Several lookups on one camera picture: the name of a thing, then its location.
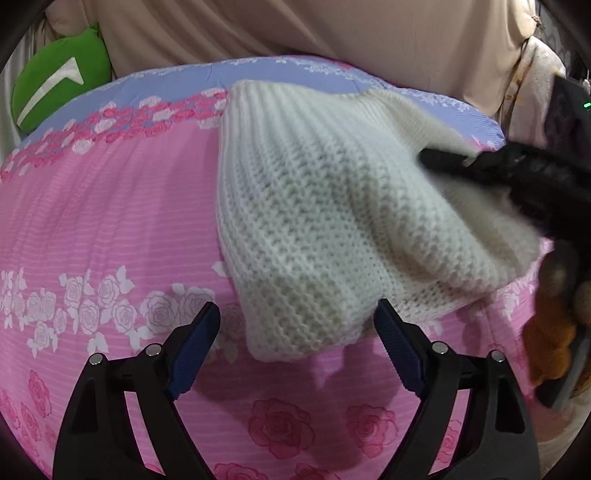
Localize white red black knit sweater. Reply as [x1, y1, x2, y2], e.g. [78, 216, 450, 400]
[216, 80, 540, 362]

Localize floral cream hanging cloth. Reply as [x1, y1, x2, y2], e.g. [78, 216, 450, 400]
[499, 37, 566, 147]

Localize beige draped curtain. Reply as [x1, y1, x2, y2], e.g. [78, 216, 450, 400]
[36, 0, 536, 115]

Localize brown plush toy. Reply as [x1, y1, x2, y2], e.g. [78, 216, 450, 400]
[522, 250, 577, 387]

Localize pink floral bed sheet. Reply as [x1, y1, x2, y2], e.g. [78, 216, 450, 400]
[0, 55, 555, 480]

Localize green round plush pillow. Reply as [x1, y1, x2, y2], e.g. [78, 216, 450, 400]
[11, 23, 112, 134]

